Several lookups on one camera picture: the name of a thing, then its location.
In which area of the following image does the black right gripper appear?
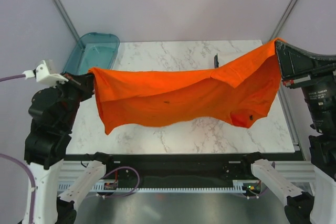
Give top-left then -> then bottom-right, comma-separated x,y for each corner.
274,37 -> 336,131

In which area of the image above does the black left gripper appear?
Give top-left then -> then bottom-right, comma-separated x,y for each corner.
52,69 -> 96,130

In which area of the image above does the orange t shirt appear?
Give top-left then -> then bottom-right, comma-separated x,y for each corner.
89,41 -> 281,134

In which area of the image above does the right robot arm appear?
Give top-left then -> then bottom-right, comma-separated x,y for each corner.
240,39 -> 335,223

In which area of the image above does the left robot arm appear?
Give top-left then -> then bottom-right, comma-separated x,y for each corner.
22,72 -> 115,223

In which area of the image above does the teal plastic bin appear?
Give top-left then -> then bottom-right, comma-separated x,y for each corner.
64,33 -> 120,75

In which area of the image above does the right aluminium side rail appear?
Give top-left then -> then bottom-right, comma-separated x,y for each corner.
278,84 -> 305,159

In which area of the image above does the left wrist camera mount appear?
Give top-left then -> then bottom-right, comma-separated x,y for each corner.
22,59 -> 68,87

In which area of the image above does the right aluminium frame post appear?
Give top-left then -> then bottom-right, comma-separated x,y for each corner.
268,0 -> 299,41

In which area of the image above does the aluminium frame post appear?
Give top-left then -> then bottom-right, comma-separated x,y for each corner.
52,0 -> 80,41
268,0 -> 299,41

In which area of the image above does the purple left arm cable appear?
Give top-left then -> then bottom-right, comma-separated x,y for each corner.
0,74 -> 37,224

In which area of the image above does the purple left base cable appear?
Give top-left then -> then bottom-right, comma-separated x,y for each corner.
97,166 -> 140,200

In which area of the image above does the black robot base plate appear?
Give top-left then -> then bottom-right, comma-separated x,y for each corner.
107,154 -> 256,188

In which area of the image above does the left aluminium frame post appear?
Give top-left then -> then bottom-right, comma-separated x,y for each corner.
52,0 -> 80,41

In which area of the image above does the white slotted cable duct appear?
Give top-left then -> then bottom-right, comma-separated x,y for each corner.
57,179 -> 271,193

